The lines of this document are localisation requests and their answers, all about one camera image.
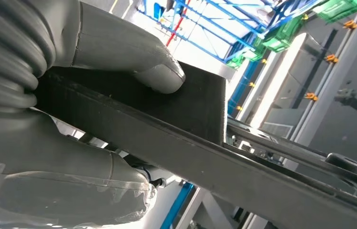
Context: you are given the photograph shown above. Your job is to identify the blue metal shelf rack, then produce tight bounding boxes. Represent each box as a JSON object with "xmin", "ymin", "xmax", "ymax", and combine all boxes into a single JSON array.
[{"xmin": 135, "ymin": 0, "xmax": 327, "ymax": 229}]

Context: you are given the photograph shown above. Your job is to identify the green plastic crate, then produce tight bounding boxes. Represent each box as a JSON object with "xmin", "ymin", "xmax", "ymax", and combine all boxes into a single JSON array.
[
  {"xmin": 258, "ymin": 16, "xmax": 306, "ymax": 53},
  {"xmin": 226, "ymin": 41, "xmax": 264, "ymax": 69},
  {"xmin": 312, "ymin": 0, "xmax": 357, "ymax": 24}
]

